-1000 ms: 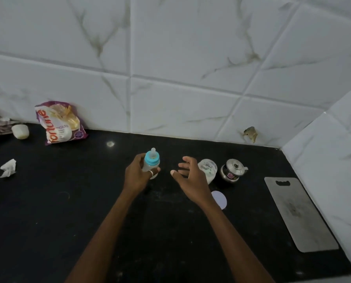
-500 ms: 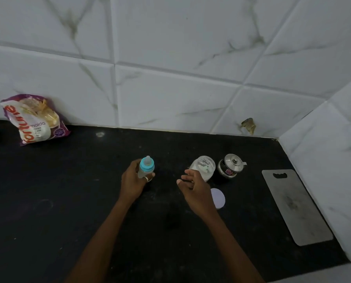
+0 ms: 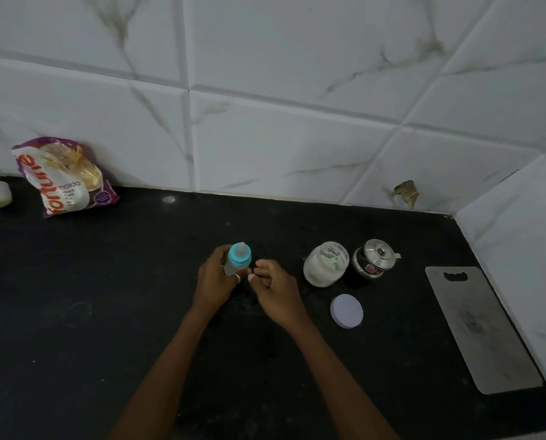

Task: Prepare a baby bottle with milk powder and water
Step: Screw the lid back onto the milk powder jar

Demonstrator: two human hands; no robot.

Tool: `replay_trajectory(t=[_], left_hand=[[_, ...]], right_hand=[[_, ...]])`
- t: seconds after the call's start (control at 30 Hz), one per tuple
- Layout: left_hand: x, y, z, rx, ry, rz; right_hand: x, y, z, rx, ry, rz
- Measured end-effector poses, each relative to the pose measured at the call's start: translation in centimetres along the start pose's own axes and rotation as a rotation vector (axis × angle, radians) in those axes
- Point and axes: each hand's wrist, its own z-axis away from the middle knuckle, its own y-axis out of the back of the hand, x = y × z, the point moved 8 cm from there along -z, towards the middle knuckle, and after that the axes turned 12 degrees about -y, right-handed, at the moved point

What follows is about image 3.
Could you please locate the lilac round jar lid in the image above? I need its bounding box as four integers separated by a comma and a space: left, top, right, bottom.
330, 294, 364, 329

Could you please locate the person's left forearm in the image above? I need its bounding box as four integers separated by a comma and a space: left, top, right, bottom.
109, 301, 215, 440

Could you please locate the baby bottle with blue nipple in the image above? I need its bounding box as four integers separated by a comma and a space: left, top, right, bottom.
224, 242, 252, 276

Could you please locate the grey cutting board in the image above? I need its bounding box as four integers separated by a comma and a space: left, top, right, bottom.
425, 266, 544, 395

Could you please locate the person's left hand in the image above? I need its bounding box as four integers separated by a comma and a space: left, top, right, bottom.
192, 244, 253, 313

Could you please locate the small steel lidded pot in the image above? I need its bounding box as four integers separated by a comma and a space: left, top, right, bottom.
351, 239, 402, 281

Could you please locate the clear glass jar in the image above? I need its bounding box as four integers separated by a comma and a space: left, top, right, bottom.
303, 241, 350, 288

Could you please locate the person's right forearm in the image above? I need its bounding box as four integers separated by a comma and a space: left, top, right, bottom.
288, 314, 400, 440

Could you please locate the purple flour packet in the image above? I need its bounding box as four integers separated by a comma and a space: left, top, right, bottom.
12, 137, 120, 219

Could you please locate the person's right hand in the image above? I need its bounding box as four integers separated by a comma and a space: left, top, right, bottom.
248, 259, 308, 332

